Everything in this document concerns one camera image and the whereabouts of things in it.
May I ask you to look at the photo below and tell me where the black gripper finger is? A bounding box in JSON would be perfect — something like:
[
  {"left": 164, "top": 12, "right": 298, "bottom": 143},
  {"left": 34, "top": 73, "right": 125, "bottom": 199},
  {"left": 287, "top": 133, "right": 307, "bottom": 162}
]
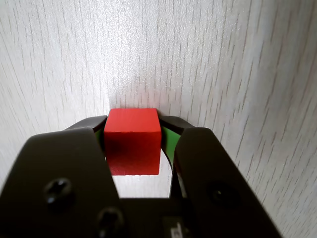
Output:
[
  {"left": 0, "top": 115, "right": 125, "bottom": 238},
  {"left": 158, "top": 115, "right": 283, "bottom": 238}
]

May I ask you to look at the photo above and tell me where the red wooden cube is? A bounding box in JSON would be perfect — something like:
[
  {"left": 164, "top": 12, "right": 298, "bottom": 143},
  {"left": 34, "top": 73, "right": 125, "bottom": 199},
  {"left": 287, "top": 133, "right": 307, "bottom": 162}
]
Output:
[{"left": 103, "top": 108, "right": 162, "bottom": 177}]

